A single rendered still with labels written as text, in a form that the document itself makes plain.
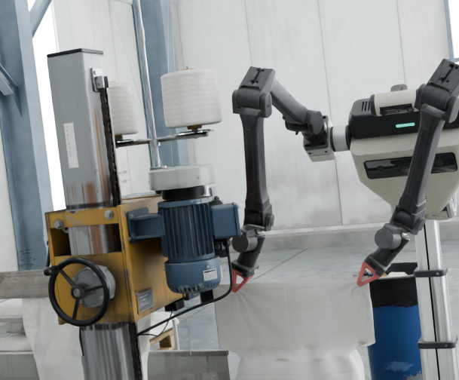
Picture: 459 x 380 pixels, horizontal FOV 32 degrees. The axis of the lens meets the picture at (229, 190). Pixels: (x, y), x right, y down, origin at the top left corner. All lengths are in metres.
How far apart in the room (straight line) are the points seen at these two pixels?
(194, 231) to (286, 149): 8.69
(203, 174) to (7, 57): 6.50
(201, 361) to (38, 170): 5.46
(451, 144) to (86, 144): 1.16
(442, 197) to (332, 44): 7.94
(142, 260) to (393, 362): 2.66
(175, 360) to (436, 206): 1.09
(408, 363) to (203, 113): 2.73
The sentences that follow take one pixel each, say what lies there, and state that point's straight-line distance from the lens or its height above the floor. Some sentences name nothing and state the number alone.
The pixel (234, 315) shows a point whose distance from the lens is 2.54.
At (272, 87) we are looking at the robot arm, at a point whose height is 1.62.
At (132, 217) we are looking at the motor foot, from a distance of 2.16.
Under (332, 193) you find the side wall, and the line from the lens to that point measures 10.66.
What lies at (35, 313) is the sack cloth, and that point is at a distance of 2.88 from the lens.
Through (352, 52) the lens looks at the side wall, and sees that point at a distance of 10.58.
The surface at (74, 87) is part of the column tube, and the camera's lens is 2.18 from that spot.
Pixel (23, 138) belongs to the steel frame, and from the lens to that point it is 8.40.
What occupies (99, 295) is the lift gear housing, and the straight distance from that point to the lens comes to 2.14.
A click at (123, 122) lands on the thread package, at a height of 1.56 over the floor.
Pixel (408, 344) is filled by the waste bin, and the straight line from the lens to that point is 4.62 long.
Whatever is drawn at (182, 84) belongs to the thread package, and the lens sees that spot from 2.25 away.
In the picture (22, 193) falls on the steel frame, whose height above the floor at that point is 1.24.
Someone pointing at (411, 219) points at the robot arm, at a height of 1.20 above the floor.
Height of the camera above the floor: 1.46
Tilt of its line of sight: 3 degrees down
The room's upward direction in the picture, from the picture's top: 7 degrees counter-clockwise
